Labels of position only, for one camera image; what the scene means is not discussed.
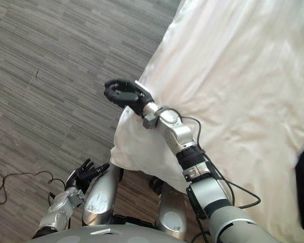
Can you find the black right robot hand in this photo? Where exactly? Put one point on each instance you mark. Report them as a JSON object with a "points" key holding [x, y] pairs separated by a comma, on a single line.
{"points": [[125, 95]]}

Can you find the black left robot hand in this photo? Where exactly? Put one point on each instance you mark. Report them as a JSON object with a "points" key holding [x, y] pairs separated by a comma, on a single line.
{"points": [[85, 172]]}

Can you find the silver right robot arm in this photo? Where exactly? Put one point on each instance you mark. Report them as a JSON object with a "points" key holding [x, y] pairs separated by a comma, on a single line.
{"points": [[192, 162]]}

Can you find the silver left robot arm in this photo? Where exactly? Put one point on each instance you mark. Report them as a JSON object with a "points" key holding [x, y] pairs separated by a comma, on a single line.
{"points": [[60, 207]]}

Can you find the white quilt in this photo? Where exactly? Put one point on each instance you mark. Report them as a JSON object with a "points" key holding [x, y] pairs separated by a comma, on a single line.
{"points": [[218, 96]]}

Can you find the silver robot left leg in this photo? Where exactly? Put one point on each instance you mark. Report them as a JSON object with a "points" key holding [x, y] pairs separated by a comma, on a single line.
{"points": [[100, 197]]}

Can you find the silver robot leg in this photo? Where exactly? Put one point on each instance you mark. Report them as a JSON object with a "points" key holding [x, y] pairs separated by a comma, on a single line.
{"points": [[100, 197], [171, 210]]}

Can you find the silver robot torso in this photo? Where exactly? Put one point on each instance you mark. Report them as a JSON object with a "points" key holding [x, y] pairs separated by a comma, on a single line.
{"points": [[106, 234]]}

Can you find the silver robot right leg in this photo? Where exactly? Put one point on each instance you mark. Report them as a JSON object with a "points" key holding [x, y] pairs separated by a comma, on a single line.
{"points": [[171, 210]]}

